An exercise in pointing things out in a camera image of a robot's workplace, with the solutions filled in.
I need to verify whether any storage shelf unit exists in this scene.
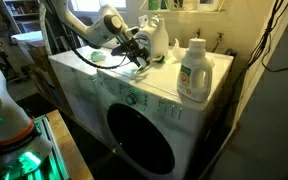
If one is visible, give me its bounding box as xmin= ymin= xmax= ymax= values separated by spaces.
xmin=2 ymin=0 xmax=42 ymax=34

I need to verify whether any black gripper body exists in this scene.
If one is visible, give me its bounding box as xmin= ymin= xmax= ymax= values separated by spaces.
xmin=111 ymin=31 xmax=145 ymax=58

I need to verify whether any green and white scrub brush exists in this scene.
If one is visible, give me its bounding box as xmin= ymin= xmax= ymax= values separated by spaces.
xmin=135 ymin=54 xmax=168 ymax=74

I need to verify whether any white front-load washing machine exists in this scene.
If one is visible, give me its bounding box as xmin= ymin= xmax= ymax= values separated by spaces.
xmin=95 ymin=44 xmax=235 ymax=180

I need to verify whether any white wall shelf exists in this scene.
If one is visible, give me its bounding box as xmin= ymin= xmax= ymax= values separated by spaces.
xmin=140 ymin=8 xmax=227 ymax=14

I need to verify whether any small white detergent bottle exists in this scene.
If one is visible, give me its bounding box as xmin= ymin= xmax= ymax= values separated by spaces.
xmin=176 ymin=37 xmax=215 ymax=103

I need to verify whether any black wall cable bundle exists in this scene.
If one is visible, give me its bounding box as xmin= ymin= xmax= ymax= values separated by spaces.
xmin=232 ymin=0 xmax=288 ymax=98

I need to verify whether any green bottle lying down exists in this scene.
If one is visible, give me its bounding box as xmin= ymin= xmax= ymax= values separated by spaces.
xmin=90 ymin=50 xmax=107 ymax=63

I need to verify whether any small labelled white box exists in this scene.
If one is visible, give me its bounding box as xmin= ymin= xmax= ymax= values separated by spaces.
xmin=197 ymin=0 xmax=223 ymax=12

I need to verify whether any large white detergent jug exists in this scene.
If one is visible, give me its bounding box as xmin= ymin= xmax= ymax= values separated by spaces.
xmin=135 ymin=14 xmax=170 ymax=63

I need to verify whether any crumpled white plastic wrap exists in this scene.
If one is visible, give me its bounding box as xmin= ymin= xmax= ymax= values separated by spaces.
xmin=167 ymin=38 xmax=188 ymax=66

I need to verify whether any window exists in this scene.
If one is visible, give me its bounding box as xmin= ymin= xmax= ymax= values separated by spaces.
xmin=70 ymin=0 xmax=127 ymax=13

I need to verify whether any wooden table board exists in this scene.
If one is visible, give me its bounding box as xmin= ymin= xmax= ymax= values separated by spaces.
xmin=45 ymin=109 xmax=95 ymax=180

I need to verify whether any wall water valve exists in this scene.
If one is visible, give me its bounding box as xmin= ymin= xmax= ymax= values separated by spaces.
xmin=193 ymin=28 xmax=203 ymax=39
xmin=212 ymin=31 xmax=225 ymax=53

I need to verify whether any white plastic bin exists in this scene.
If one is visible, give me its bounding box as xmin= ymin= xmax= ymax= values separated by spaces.
xmin=10 ymin=30 xmax=46 ymax=63

